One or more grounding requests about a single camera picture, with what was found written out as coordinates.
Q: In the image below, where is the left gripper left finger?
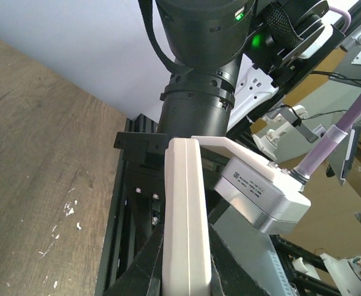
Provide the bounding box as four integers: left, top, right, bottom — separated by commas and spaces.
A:
105, 224, 164, 296

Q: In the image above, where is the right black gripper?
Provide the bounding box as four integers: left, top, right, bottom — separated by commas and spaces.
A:
114, 131, 171, 234

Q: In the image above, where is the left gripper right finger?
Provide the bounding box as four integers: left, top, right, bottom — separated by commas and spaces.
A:
208, 224, 269, 296

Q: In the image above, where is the beige phone case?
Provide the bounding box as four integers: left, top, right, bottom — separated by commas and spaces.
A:
162, 138, 211, 295

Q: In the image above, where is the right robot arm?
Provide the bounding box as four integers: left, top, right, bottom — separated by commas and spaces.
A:
115, 1, 346, 236

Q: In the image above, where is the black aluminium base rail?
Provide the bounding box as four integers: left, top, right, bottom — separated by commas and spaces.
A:
94, 113, 169, 296

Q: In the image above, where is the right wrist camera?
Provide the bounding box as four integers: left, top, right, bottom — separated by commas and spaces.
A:
193, 136, 311, 235

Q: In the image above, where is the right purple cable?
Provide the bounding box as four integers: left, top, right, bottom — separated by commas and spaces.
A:
291, 0, 361, 186

